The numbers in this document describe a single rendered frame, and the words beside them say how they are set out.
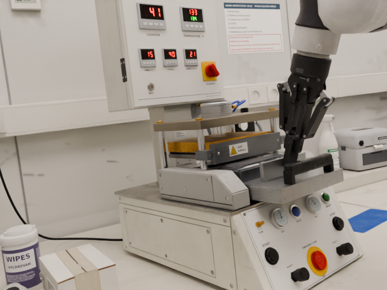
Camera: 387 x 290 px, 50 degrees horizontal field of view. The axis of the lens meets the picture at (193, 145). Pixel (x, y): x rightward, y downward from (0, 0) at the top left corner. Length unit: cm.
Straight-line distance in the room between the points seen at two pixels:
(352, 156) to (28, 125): 128
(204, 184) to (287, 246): 21
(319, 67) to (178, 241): 49
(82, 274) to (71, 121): 69
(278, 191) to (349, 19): 33
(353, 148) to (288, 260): 104
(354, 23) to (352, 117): 155
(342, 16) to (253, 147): 41
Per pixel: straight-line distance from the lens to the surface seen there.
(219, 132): 103
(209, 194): 86
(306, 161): 86
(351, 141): 185
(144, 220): 108
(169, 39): 114
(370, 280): 95
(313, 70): 82
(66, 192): 150
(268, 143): 103
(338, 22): 70
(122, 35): 107
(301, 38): 82
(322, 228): 98
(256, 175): 91
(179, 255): 99
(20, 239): 105
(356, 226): 128
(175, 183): 94
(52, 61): 150
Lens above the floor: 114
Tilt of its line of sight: 5 degrees down
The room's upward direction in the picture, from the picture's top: 6 degrees counter-clockwise
